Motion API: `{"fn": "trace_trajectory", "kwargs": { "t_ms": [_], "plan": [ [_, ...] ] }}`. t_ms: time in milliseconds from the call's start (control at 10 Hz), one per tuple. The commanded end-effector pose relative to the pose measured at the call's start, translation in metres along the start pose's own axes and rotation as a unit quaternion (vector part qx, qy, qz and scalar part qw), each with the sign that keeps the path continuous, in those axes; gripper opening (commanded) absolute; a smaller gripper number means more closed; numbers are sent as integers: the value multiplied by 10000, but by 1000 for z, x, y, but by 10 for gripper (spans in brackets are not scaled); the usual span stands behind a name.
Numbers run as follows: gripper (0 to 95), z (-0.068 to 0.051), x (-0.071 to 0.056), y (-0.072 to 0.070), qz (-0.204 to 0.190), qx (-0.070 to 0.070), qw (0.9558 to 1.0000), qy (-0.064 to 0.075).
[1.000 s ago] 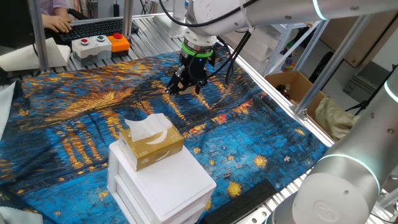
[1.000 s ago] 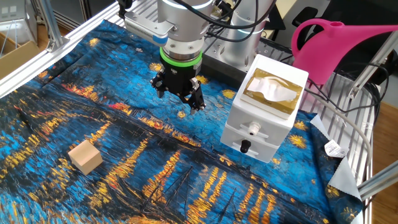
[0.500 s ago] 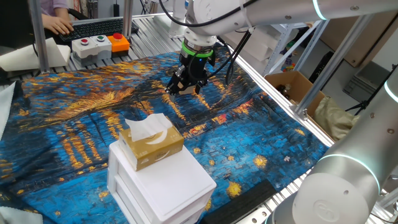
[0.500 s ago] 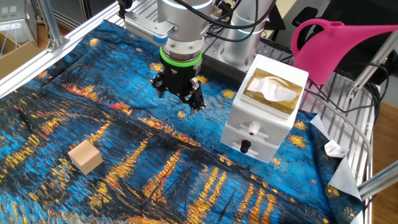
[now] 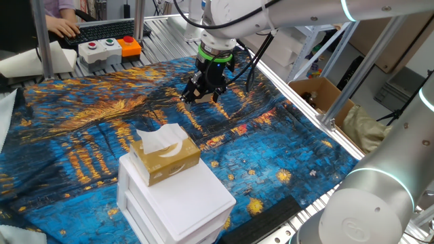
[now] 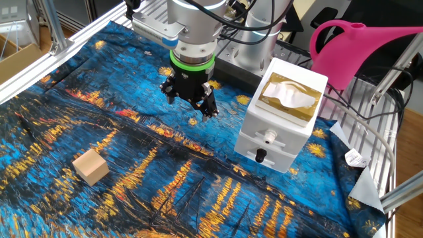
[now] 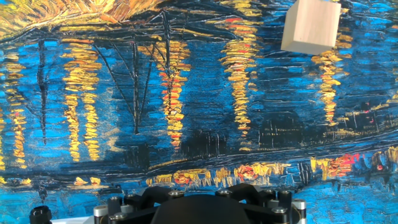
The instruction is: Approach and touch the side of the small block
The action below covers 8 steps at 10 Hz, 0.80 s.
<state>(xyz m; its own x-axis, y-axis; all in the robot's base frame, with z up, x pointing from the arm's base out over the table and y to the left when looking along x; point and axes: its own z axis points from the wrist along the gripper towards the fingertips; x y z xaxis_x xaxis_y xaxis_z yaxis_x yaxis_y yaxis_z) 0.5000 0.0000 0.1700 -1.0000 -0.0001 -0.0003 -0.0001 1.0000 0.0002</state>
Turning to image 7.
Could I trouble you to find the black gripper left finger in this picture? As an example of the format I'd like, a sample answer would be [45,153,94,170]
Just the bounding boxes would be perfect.
[93,185,185,224]

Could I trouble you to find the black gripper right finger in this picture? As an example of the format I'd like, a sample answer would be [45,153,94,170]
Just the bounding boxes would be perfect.
[214,182,307,224]

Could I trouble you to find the small light wooden block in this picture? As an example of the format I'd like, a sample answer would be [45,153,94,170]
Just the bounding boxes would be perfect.
[280,0,342,56]

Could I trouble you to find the starry night painting cloth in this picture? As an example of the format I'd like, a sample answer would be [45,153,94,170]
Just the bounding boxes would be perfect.
[0,0,398,224]

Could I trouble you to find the black cable plug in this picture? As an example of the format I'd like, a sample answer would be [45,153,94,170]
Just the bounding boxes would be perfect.
[29,205,53,224]

